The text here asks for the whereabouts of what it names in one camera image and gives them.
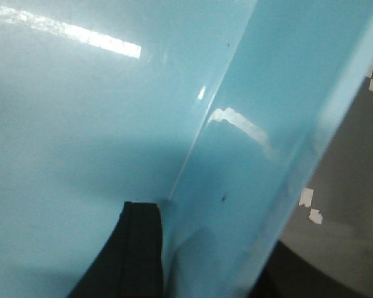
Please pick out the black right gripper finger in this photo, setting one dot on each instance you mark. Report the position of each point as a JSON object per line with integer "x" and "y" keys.
{"x": 130, "y": 262}

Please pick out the light blue plastic box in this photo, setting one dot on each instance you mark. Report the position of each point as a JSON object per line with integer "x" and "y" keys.
{"x": 216, "y": 111}

